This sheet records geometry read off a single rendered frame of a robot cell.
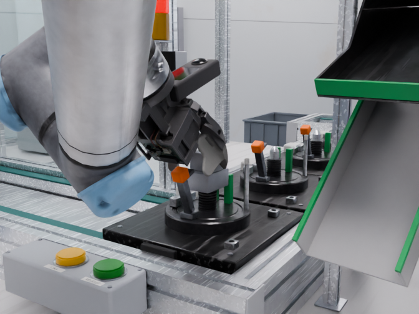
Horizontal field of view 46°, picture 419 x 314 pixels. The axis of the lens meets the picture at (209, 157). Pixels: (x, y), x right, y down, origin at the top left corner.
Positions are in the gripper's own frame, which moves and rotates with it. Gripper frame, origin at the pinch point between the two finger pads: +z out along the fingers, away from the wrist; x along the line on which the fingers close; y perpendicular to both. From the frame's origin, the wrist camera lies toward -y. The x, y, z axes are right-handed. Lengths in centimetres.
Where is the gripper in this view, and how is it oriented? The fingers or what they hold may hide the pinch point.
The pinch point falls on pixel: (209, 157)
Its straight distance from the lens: 78.3
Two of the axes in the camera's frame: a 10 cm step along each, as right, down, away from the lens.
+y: -3.8, 8.1, -4.4
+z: 3.7, 5.7, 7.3
